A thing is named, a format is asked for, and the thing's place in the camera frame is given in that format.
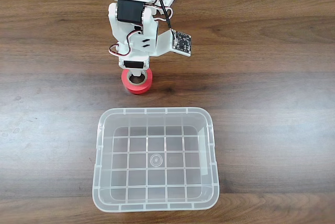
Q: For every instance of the camera board on white bracket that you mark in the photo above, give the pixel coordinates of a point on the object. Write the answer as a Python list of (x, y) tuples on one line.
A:
[(183, 42)]

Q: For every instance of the red tape roll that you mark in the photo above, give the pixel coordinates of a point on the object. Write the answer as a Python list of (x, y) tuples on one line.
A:
[(136, 88)]

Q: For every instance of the clear plastic box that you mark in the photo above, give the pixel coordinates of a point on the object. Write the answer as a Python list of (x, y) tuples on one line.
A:
[(157, 182)]

